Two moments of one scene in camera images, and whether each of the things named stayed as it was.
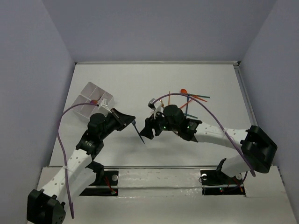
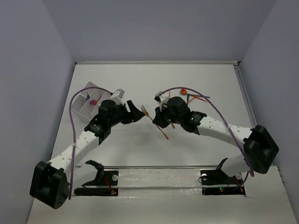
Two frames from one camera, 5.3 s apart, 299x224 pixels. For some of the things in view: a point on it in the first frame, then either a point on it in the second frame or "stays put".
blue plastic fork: [133, 123] -> [88, 97]
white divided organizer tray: [90, 92] stays put
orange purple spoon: [94, 101] stays put
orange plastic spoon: [184, 91] stays put
